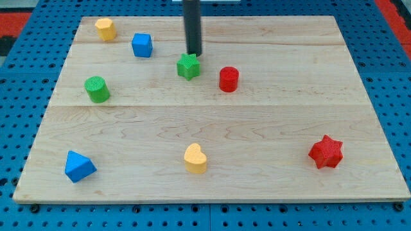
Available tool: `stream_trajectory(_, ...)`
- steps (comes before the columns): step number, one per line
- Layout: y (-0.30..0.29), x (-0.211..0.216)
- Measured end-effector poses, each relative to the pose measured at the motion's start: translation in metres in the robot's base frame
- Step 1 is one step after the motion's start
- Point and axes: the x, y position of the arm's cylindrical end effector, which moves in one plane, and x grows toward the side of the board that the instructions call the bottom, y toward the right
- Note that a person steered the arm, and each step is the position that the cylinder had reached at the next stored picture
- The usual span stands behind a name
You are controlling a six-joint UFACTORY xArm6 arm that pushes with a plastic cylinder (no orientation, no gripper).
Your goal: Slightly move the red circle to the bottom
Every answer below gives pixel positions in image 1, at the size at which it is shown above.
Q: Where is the green star block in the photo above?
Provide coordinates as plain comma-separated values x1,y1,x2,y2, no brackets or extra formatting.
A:
177,53,201,81

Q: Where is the yellow heart block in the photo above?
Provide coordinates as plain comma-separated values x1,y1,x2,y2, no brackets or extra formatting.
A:
184,143,207,174

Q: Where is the red cylinder block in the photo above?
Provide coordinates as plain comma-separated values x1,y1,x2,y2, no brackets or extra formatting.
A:
219,66,240,92

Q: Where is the red star block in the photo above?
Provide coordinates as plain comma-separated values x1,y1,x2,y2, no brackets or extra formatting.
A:
308,135,344,169

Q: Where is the blue cube block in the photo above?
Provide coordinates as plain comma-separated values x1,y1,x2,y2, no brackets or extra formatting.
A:
132,33,153,58

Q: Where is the yellow hexagon block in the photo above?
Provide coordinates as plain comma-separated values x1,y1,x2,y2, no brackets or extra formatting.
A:
94,17,117,41

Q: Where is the blue triangle block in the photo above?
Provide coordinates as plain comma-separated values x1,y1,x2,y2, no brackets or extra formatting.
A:
64,151,97,183

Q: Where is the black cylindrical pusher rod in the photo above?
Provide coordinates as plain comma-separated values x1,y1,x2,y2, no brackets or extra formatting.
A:
182,0,202,56

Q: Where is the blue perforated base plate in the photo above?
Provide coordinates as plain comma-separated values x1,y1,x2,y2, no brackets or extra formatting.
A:
1,0,410,230

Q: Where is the light wooden board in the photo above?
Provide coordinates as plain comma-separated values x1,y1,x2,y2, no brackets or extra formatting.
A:
13,16,410,205

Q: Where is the green cylinder block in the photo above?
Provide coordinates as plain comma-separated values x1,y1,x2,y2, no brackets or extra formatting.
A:
84,76,110,103

